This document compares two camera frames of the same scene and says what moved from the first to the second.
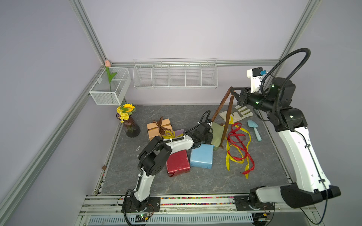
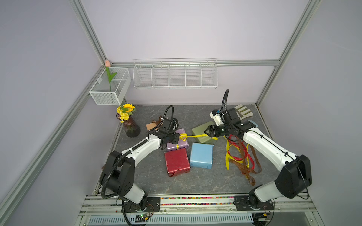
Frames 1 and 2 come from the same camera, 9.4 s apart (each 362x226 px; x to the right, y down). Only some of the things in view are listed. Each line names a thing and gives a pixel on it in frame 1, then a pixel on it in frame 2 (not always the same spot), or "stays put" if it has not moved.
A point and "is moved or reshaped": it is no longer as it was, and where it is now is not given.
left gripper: [209, 141] to [176, 139]
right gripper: [244, 98] to [212, 131]
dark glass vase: [132, 127] stays put
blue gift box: [202, 156] stays put
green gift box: [218, 129] is moved or reshaped
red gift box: [178, 163] stays put
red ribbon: [238, 139] stays put
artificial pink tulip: [107, 64] stays put
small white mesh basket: [111, 86] stays put
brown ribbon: [230, 91] to [243, 168]
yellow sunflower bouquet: [124, 111] stays put
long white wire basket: [199, 73] stays put
